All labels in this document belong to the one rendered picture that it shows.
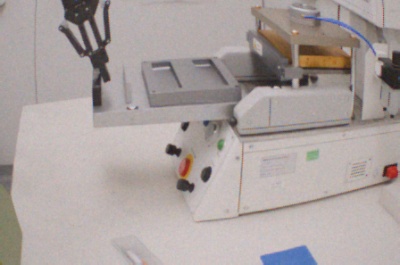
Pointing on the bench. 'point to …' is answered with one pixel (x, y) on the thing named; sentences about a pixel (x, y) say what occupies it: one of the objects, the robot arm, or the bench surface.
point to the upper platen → (312, 55)
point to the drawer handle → (96, 87)
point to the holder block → (188, 81)
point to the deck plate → (314, 128)
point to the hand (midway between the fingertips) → (102, 65)
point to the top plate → (307, 26)
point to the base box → (300, 169)
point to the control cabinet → (367, 19)
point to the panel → (201, 157)
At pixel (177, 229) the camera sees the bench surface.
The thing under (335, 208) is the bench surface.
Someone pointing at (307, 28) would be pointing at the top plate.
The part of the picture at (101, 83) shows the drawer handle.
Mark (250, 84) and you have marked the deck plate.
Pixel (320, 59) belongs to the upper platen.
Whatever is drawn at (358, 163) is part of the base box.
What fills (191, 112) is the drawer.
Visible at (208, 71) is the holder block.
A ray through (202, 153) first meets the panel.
